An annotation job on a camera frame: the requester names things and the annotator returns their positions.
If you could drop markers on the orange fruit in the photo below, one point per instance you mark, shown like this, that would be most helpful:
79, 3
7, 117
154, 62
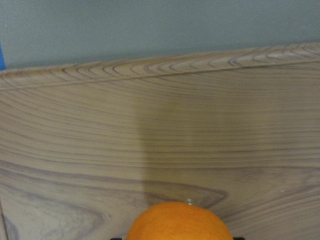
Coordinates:
178, 221

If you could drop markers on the brown wooden tray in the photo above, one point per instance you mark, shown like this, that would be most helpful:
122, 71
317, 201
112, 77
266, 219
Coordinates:
85, 148

